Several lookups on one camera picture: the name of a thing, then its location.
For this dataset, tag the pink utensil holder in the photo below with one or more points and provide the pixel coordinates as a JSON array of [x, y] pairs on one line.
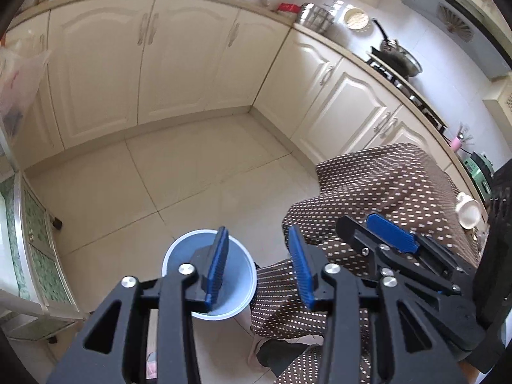
[[457, 144]]

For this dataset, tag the black burner stand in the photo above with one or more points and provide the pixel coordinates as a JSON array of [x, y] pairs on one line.
[[380, 64]]

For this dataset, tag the clear plastic bag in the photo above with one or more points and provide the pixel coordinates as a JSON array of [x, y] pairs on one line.
[[24, 76]]

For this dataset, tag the red container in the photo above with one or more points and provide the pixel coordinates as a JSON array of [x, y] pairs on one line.
[[290, 7]]

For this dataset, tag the blue plastic waste bin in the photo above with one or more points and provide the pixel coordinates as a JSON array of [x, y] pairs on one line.
[[180, 248]]

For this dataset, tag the metal shelf with green panels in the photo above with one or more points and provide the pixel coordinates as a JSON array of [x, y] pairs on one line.
[[36, 256]]

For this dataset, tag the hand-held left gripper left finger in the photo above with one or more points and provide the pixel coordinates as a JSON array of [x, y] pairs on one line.
[[218, 266]]

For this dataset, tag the wok with lid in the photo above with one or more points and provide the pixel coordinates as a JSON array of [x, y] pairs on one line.
[[402, 58]]

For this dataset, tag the white cup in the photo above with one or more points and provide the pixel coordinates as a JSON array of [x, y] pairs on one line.
[[468, 210]]

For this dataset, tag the lattice door wall cabinet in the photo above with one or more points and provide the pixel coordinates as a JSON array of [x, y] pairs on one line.
[[500, 106]]

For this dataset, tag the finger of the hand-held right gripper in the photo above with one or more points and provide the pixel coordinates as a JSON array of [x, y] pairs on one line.
[[360, 238], [392, 234]]

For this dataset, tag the cream dotted colander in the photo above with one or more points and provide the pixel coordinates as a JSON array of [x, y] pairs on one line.
[[357, 19]]

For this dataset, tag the brown polka dot tablecloth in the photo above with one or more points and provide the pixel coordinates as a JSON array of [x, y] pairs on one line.
[[380, 184]]

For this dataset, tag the cream base cabinets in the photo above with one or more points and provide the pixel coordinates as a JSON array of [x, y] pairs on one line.
[[100, 68]]

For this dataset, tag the green electric cooker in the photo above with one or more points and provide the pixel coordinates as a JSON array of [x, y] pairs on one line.
[[480, 172]]

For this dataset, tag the black glass gas hob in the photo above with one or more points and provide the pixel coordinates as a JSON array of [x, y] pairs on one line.
[[424, 102]]

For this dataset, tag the stainless steamer pot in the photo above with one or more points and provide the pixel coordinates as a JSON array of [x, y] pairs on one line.
[[316, 16]]

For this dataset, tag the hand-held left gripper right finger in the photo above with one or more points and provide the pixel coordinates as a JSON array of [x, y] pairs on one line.
[[302, 266]]

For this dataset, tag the range hood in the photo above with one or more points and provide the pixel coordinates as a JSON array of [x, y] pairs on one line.
[[452, 12]]

